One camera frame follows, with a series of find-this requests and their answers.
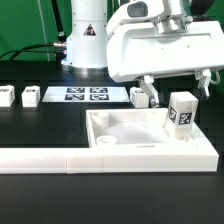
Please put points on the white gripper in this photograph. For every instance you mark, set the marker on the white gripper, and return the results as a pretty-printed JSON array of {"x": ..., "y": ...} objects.
[{"x": 136, "y": 50}]

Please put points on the white L-shaped obstacle fence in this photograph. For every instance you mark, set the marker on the white L-shaped obstacle fence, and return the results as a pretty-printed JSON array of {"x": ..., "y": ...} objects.
[{"x": 21, "y": 159}]

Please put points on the white marker base sheet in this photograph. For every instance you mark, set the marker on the white marker base sheet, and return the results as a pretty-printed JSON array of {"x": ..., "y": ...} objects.
[{"x": 85, "y": 94}]

